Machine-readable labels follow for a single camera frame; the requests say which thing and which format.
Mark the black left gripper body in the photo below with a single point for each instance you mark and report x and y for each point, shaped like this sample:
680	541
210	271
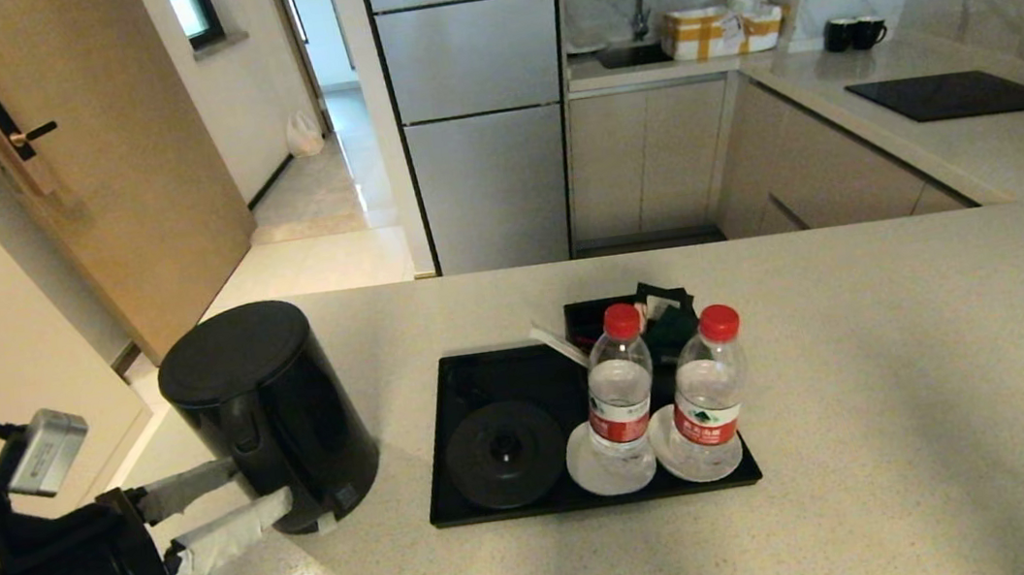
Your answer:
130	559

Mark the white ceramic saucer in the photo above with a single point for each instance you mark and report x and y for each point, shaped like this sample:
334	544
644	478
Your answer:
583	469
665	459

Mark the silver grey refrigerator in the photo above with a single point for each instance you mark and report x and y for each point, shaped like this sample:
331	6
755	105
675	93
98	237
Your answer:
484	135

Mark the beige kitchen base cabinet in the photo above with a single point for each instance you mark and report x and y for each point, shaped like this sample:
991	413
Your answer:
653	163

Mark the black electric kettle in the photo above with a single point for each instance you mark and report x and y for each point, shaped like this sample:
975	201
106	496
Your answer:
282	404

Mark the white plastic bag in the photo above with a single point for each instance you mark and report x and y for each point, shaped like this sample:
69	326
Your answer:
305	134

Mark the small white sachet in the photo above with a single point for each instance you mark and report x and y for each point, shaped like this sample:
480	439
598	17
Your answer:
661	305

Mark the steel kitchen sink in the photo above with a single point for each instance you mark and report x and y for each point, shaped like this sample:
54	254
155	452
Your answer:
630	55

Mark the black round kettle base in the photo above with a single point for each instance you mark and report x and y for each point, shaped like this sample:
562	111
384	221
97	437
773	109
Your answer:
505	454

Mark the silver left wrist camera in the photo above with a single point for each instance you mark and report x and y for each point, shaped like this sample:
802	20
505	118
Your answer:
49	452

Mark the clear red-label water bottle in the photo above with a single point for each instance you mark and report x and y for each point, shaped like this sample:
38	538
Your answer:
710	400
620	391

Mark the black ceramic mug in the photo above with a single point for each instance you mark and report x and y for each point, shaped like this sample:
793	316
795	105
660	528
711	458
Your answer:
869	33
837	36

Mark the white crumpled bundle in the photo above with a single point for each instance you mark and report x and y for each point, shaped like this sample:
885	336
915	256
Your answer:
748	2

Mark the black box of sachets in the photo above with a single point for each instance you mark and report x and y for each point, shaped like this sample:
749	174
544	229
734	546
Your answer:
586	317

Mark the black induction cooktop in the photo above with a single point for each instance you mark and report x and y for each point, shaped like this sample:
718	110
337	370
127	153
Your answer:
955	95

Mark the light wooden door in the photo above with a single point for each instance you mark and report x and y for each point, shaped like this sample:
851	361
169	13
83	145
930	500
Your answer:
112	131

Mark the dark green tea bag packets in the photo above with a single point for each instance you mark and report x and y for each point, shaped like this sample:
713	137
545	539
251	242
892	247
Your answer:
671	331

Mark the dark framed window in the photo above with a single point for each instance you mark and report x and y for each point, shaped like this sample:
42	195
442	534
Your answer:
196	9

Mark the white wrapped stir stick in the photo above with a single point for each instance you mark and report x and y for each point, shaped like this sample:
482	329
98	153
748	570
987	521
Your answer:
558	342

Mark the taped cardboard box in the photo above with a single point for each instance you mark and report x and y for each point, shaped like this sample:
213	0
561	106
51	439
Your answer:
706	33

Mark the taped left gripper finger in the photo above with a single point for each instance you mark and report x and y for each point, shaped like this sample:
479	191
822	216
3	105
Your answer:
230	537
190	488

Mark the black rectangular serving tray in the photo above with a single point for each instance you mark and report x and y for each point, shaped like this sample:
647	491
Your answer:
484	379

